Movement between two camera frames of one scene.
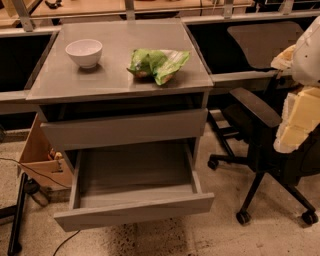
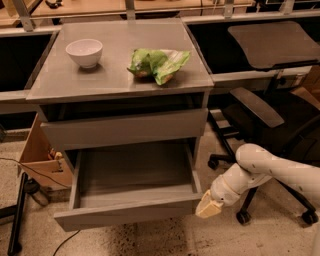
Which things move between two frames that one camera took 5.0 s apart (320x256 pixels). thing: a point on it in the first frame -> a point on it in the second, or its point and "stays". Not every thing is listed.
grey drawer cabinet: x=121 y=85 stays
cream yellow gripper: x=307 y=55 -> x=221 y=190
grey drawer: x=118 y=182 stays
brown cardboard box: x=42 y=162 stays
